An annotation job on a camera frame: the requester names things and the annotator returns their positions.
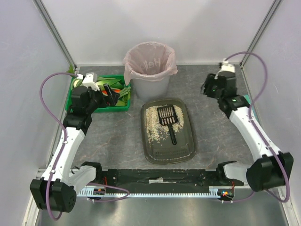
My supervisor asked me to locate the grey trash bin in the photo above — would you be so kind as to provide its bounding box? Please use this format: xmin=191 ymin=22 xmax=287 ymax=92
xmin=131 ymin=76 xmax=170 ymax=102

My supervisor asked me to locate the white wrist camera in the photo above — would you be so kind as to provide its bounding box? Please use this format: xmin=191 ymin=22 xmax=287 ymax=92
xmin=217 ymin=59 xmax=236 ymax=74
xmin=77 ymin=73 xmax=100 ymax=91

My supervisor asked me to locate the pile of pellet cat litter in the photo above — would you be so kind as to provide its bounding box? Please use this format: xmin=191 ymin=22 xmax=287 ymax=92
xmin=146 ymin=105 xmax=184 ymax=143

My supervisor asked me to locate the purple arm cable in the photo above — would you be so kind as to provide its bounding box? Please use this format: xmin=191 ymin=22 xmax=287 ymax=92
xmin=39 ymin=72 xmax=130 ymax=221
xmin=220 ymin=51 xmax=291 ymax=204

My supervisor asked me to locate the green plastic crate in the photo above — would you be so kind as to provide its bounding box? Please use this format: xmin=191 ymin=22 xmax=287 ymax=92
xmin=64 ymin=74 xmax=131 ymax=113

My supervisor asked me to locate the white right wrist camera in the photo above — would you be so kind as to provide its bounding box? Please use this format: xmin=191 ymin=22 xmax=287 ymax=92
xmin=217 ymin=59 xmax=236 ymax=74

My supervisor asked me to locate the green long beans bundle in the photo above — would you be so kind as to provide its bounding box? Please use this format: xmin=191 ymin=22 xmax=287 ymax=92
xmin=119 ymin=86 xmax=131 ymax=98

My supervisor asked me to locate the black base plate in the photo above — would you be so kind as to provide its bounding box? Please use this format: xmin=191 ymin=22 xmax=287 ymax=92
xmin=95 ymin=169 xmax=245 ymax=193

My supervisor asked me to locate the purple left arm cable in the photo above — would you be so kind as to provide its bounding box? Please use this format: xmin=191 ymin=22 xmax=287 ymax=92
xmin=39 ymin=72 xmax=130 ymax=221

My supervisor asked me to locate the bundle of green onions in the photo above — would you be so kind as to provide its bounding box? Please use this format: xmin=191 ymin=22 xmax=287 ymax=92
xmin=71 ymin=78 xmax=124 ymax=90

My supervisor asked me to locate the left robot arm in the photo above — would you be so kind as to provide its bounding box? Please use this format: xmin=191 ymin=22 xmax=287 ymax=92
xmin=30 ymin=83 xmax=119 ymax=213

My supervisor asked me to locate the teal cardboard box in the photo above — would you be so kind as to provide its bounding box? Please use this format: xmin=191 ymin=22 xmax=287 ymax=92
xmin=244 ymin=95 xmax=252 ymax=104

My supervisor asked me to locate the pink plastic bin liner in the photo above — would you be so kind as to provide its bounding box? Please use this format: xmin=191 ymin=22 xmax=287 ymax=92
xmin=123 ymin=41 xmax=178 ymax=85

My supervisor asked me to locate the white slotted cable duct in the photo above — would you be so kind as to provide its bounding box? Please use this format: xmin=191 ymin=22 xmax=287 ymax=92
xmin=77 ymin=186 xmax=234 ymax=198

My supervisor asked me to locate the green leafy vegetable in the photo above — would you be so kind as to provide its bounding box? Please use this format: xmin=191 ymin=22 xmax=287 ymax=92
xmin=66 ymin=65 xmax=75 ymax=74

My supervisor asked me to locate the dark translucent litter box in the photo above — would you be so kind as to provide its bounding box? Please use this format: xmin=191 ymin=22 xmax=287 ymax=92
xmin=141 ymin=98 xmax=196 ymax=164

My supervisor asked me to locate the orange carrot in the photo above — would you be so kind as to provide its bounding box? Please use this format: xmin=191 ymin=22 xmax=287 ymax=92
xmin=101 ymin=89 xmax=121 ymax=96

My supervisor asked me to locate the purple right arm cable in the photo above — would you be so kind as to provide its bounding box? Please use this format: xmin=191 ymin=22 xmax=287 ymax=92
xmin=220 ymin=51 xmax=291 ymax=204

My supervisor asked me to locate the black slotted litter scoop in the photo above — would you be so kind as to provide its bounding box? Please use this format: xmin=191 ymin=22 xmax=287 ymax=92
xmin=157 ymin=105 xmax=178 ymax=145

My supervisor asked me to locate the flat green leaf vegetable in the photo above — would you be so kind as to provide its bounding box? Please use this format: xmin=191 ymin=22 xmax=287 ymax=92
xmin=116 ymin=93 xmax=130 ymax=107

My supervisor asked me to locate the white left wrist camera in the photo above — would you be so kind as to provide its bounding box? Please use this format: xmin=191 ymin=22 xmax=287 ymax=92
xmin=77 ymin=73 xmax=100 ymax=91

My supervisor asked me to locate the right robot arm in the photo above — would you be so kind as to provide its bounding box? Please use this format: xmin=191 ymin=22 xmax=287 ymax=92
xmin=201 ymin=71 xmax=293 ymax=192

